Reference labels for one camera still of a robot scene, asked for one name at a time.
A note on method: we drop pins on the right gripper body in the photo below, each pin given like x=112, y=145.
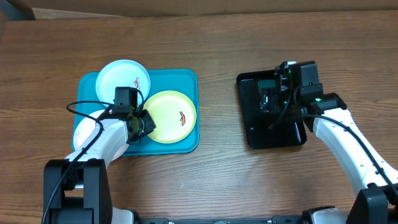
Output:
x=277, y=101

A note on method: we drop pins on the black plastic tray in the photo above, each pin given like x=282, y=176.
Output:
x=264, y=130

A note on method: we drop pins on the white plate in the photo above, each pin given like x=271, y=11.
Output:
x=85, y=132

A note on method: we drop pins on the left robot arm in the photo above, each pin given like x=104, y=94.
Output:
x=76, y=188

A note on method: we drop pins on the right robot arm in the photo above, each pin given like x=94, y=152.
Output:
x=326, y=115

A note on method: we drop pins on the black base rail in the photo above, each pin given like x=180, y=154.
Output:
x=277, y=219

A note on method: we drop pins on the cardboard sheet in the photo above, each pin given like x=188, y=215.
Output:
x=142, y=8

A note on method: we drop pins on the light blue plate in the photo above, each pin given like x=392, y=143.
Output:
x=122, y=73

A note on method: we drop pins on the teal plastic tray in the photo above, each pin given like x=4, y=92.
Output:
x=182, y=80

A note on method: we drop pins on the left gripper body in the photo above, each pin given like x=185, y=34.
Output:
x=145, y=125

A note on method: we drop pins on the green sponge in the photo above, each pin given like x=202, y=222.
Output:
x=265, y=84

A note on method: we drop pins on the yellow-green plate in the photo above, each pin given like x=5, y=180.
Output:
x=174, y=115

